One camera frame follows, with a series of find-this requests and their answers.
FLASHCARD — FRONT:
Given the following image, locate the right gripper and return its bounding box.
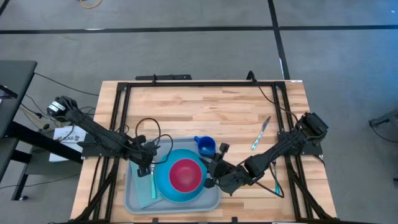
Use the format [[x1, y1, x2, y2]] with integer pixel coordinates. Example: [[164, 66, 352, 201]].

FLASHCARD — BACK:
[[198, 157, 250, 195]]

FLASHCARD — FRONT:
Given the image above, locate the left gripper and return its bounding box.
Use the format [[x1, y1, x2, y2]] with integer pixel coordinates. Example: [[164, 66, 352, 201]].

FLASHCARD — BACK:
[[128, 135, 160, 171]]

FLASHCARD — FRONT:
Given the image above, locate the red plastic bowl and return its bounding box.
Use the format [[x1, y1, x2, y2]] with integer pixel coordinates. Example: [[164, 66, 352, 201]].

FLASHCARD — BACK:
[[169, 158, 203, 194]]

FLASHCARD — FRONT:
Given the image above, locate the teal round plate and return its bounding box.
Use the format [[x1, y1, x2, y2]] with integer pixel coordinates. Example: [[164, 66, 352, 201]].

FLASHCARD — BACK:
[[154, 148, 208, 203]]

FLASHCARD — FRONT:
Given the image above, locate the spoon with teal handle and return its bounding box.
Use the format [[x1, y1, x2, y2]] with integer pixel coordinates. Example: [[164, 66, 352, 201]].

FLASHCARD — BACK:
[[149, 164, 158, 200]]

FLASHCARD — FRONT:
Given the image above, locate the blue plastic mug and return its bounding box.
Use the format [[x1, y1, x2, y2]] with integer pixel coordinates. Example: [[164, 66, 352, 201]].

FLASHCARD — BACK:
[[193, 135, 216, 157]]

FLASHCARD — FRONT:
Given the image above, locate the teal cloth napkin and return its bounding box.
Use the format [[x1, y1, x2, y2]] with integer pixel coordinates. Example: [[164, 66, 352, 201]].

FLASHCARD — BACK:
[[129, 160, 164, 209]]

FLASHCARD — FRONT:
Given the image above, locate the grey plastic tray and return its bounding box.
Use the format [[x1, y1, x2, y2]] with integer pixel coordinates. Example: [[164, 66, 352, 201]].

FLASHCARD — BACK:
[[124, 136, 222, 215]]

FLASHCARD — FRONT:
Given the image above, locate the black bar at table edge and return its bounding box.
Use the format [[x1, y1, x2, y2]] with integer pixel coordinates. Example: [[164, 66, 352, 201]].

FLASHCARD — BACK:
[[135, 74, 193, 81]]

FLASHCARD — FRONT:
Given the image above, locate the white paper sheet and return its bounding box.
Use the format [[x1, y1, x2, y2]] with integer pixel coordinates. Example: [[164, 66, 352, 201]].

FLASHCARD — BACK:
[[49, 125, 87, 163]]

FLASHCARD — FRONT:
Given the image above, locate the black desk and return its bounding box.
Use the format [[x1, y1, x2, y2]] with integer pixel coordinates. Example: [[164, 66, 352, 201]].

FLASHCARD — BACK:
[[0, 60, 84, 202]]

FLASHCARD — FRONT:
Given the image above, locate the black stand on floor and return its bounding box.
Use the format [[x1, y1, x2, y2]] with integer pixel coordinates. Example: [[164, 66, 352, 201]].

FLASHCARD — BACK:
[[368, 108, 398, 138]]

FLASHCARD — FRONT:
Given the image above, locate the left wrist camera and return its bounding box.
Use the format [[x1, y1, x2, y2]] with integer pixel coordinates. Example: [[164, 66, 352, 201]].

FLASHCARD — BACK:
[[136, 167, 152, 179]]

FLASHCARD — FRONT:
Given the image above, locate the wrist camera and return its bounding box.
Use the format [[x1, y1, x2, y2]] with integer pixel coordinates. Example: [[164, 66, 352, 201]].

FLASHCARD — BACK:
[[217, 142, 231, 163], [136, 167, 152, 179]]

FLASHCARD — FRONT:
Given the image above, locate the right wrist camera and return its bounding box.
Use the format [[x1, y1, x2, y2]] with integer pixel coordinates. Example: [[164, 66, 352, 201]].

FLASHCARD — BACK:
[[217, 142, 231, 163]]

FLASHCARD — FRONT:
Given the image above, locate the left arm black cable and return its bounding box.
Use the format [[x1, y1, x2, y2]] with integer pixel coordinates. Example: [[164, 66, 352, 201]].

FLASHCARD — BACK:
[[116, 117, 174, 165]]

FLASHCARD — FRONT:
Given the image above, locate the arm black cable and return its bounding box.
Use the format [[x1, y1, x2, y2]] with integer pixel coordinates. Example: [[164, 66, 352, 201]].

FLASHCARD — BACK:
[[246, 70, 301, 199], [116, 117, 174, 165]]

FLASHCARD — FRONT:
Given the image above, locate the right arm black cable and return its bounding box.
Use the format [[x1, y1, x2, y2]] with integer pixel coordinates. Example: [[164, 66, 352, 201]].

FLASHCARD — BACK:
[[246, 70, 301, 199]]

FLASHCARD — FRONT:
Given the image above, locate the knife with teal handle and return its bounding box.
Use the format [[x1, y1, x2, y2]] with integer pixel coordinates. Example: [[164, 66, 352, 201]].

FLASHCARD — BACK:
[[251, 116, 272, 151]]

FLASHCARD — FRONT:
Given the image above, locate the fork with iridescent handle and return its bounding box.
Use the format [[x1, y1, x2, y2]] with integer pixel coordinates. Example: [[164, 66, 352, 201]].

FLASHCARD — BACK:
[[271, 160, 281, 195]]

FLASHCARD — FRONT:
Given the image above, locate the black aluminium table frame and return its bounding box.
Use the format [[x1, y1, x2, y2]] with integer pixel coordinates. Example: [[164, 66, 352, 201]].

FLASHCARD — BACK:
[[73, 80, 338, 224]]

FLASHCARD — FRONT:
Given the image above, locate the black floor cable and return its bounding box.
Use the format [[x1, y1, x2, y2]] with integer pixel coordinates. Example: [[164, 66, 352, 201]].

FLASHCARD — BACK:
[[33, 72, 100, 97]]

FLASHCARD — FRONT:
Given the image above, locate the yellow cable by desk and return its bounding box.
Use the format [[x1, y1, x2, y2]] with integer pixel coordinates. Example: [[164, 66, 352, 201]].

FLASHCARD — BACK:
[[18, 107, 54, 129]]

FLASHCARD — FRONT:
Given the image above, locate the yellow floor cable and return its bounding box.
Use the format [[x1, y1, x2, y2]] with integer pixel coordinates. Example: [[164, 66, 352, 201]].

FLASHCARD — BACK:
[[80, 0, 103, 9]]

